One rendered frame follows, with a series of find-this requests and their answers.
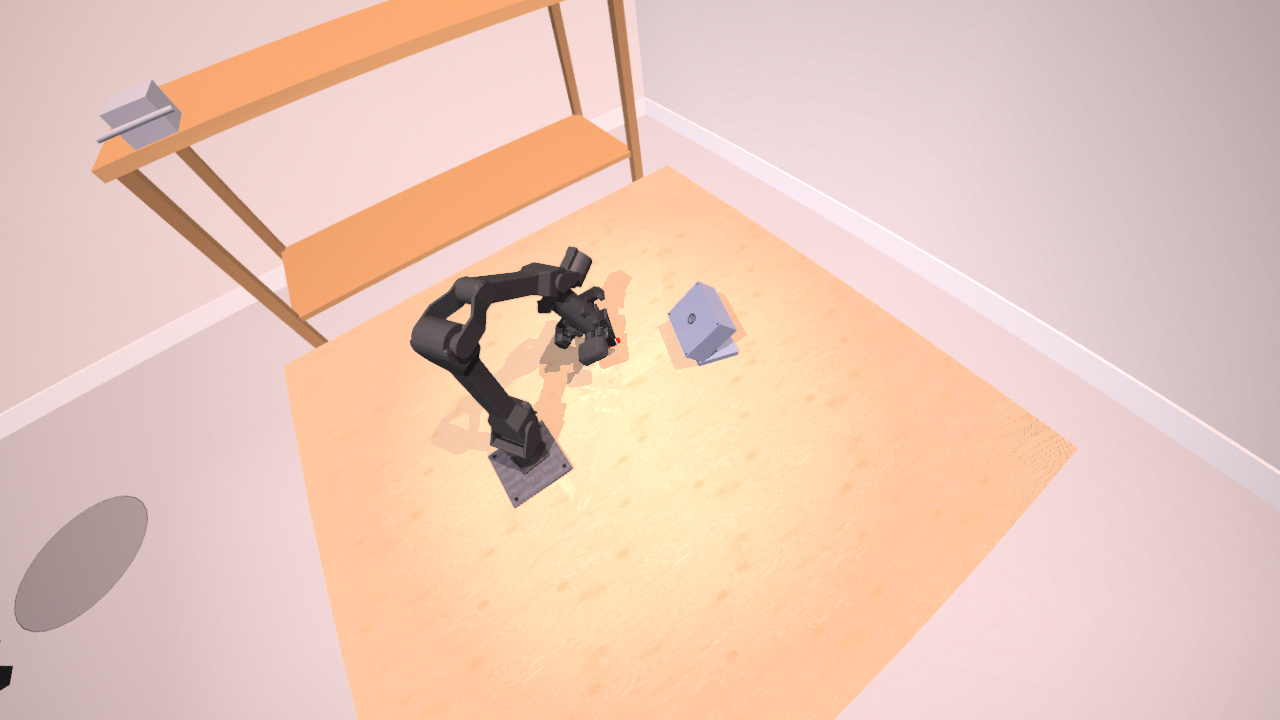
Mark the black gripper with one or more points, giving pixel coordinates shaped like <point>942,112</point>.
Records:
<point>595,324</point>

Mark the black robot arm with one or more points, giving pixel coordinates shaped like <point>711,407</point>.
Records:
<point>456,347</point>

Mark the grey sloped panel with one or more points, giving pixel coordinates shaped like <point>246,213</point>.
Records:
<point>703,325</point>

